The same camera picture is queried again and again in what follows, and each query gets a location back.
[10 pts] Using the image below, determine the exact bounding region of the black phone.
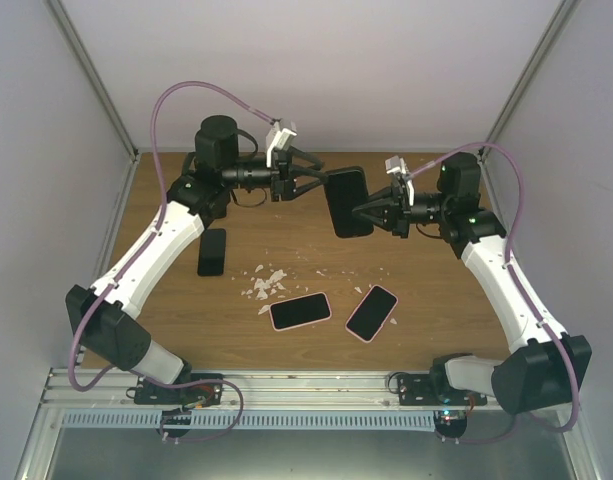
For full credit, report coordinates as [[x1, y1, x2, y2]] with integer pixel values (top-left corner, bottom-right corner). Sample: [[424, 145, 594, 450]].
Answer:
[[197, 228, 227, 277]]

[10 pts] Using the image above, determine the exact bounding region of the purple cable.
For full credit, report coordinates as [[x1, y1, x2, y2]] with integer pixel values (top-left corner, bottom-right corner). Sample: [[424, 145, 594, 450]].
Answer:
[[68, 79, 282, 445], [408, 142, 582, 446]]

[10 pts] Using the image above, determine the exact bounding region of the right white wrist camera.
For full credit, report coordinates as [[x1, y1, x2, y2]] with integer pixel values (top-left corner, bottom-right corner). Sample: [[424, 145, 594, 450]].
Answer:
[[385, 155, 415, 206]]

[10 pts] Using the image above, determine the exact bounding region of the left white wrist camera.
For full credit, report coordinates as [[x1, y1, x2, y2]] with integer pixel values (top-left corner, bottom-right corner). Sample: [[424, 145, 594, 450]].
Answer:
[[265, 119, 297, 168]]

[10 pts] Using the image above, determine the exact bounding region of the pink case phone right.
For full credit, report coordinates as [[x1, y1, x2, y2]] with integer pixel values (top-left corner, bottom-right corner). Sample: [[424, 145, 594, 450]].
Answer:
[[345, 285, 398, 343]]

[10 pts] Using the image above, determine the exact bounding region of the pink case phone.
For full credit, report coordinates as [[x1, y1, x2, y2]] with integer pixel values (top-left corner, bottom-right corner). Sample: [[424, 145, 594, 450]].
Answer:
[[269, 292, 332, 331], [345, 285, 398, 343]]

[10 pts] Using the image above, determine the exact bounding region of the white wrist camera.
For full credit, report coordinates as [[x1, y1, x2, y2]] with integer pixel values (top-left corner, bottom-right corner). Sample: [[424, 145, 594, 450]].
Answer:
[[385, 155, 415, 206], [265, 119, 297, 168]]

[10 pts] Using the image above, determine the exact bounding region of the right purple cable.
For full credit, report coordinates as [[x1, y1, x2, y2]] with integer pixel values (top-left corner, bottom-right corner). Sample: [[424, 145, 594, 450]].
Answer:
[[408, 142, 582, 446]]

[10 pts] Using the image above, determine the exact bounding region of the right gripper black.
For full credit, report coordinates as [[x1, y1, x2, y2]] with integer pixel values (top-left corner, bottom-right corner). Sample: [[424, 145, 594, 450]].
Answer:
[[352, 185, 450, 239]]

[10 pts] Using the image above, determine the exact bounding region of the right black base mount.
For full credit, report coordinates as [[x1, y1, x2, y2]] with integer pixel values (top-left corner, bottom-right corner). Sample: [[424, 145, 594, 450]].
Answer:
[[385, 371, 488, 408]]

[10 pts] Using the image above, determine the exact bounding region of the black phone face down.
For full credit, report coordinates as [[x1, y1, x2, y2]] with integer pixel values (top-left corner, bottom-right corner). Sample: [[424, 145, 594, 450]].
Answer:
[[324, 166, 374, 239]]

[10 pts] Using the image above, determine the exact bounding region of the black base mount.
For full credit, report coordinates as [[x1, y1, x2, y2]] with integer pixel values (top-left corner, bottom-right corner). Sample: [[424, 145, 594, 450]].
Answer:
[[126, 372, 224, 408], [385, 371, 488, 408]]

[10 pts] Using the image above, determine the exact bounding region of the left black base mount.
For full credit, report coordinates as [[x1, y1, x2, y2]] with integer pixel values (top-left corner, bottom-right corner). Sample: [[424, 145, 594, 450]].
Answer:
[[126, 372, 224, 408]]

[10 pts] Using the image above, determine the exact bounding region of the grey slotted cable duct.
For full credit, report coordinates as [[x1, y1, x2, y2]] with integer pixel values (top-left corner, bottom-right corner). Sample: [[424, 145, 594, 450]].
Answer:
[[62, 409, 435, 432]]

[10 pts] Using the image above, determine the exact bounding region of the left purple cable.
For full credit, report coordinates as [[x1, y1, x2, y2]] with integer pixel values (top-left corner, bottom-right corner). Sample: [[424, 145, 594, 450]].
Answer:
[[68, 79, 282, 445]]

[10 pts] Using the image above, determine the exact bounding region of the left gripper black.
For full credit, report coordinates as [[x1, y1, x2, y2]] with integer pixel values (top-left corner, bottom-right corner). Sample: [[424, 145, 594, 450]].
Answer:
[[222, 145, 327, 201]]

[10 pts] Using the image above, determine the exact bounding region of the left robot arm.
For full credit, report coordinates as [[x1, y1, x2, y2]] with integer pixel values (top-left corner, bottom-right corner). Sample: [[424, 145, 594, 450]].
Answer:
[[65, 115, 327, 404]]

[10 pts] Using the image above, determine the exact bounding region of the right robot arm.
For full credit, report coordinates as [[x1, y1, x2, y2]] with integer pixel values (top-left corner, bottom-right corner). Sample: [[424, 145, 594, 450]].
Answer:
[[353, 152, 592, 415]]

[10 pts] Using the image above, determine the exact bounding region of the aluminium front rail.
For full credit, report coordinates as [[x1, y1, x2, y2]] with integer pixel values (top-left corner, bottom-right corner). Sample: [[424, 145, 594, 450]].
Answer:
[[41, 368, 580, 412]]

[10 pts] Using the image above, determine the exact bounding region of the white debris pile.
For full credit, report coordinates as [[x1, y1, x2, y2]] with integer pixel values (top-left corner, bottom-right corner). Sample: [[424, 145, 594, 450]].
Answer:
[[231, 263, 289, 316]]

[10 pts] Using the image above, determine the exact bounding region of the pink case phone left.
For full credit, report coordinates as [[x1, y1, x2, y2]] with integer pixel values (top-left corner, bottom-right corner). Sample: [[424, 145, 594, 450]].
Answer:
[[269, 292, 332, 331]]

